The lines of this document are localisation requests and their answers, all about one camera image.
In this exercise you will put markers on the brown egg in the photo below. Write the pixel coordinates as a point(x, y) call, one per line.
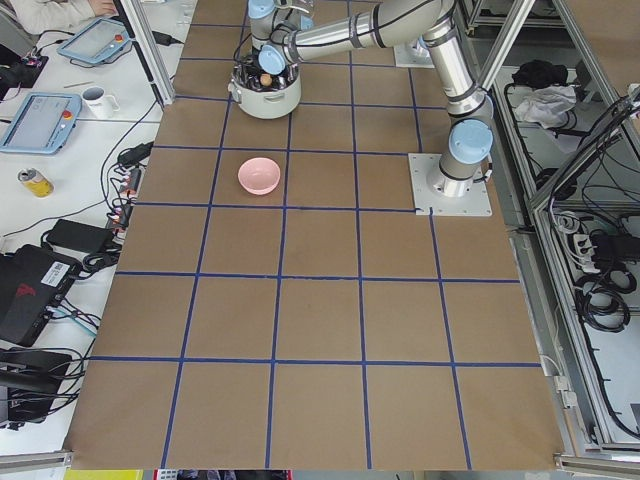
point(266, 80)

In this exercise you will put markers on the glass pot lid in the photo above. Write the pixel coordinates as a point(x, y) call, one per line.
point(305, 6)

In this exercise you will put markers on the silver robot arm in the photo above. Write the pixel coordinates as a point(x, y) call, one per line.
point(283, 35)

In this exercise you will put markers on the white electric cooking pot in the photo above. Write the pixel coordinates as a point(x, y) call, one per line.
point(258, 101)

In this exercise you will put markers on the pink bowl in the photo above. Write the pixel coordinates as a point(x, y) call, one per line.
point(259, 175)

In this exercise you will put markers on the black power adapter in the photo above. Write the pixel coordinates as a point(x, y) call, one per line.
point(77, 236)

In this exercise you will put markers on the white mug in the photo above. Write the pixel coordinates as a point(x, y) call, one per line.
point(102, 104)

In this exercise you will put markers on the black white cloth pile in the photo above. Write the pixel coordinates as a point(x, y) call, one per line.
point(551, 97)

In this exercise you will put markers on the yellow drink can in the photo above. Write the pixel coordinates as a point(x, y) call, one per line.
point(34, 181)

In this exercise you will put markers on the black red computer box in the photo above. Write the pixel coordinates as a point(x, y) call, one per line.
point(33, 280)

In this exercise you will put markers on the far blue teach pendant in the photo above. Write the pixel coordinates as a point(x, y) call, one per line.
point(99, 42)

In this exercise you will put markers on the blue teach pendant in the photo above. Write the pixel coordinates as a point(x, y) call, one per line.
point(99, 42)
point(43, 124)

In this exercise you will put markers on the near blue teach pendant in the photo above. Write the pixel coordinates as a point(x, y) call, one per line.
point(43, 124)

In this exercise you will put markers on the person in white sleeve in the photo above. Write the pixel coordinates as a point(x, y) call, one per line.
point(35, 17)

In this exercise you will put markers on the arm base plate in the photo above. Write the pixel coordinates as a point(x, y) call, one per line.
point(412, 55)
point(437, 195)

